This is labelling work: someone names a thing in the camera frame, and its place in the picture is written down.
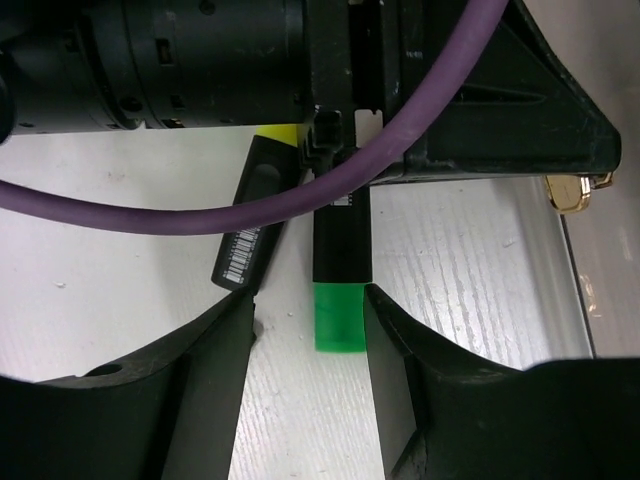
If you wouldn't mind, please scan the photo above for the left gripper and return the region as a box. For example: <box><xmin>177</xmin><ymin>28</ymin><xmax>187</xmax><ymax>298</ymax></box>
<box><xmin>1</xmin><ymin>0</ymin><xmax>620</xmax><ymax>183</ymax></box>

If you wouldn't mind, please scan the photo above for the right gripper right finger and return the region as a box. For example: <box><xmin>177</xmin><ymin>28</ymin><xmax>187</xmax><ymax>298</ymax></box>
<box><xmin>362</xmin><ymin>282</ymin><xmax>531</xmax><ymax>480</ymax></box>

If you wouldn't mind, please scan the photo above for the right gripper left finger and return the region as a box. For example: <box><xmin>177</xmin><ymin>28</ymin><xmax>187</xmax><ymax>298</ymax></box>
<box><xmin>39</xmin><ymin>292</ymin><xmax>259</xmax><ymax>480</ymax></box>

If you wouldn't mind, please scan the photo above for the teal drawer organizer box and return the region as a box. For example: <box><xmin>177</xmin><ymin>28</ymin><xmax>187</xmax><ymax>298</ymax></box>
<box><xmin>542</xmin><ymin>169</ymin><xmax>640</xmax><ymax>359</ymax></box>

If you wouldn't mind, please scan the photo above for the green black highlighter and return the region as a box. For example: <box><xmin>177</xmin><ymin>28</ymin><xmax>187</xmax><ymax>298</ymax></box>
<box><xmin>312</xmin><ymin>187</ymin><xmax>373</xmax><ymax>353</ymax></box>

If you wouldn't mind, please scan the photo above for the yellow black highlighter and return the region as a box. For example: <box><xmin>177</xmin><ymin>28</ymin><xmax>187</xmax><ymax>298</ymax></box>
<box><xmin>210</xmin><ymin>124</ymin><xmax>301</xmax><ymax>294</ymax></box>

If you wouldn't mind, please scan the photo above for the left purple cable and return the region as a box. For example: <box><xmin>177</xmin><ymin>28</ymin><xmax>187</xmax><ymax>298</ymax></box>
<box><xmin>0</xmin><ymin>0</ymin><xmax>516</xmax><ymax>236</ymax></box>

